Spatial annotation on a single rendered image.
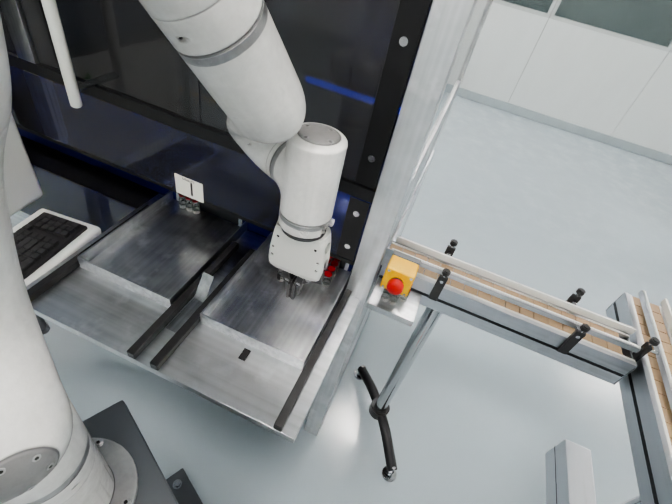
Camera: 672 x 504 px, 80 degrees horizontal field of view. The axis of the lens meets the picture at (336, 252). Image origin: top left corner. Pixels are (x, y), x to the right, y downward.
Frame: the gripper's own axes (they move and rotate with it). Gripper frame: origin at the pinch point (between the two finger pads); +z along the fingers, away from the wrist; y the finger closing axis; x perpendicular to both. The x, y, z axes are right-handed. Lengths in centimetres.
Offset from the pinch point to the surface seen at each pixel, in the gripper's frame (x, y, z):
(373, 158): -23.6, -4.5, -18.0
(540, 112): -482, -113, 99
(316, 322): -10.9, -3.7, 22.1
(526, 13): -483, -50, 9
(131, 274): -2.3, 42.6, 22.1
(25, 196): -15, 91, 26
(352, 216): -23.6, -3.4, -2.6
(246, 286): -12.7, 16.7, 22.1
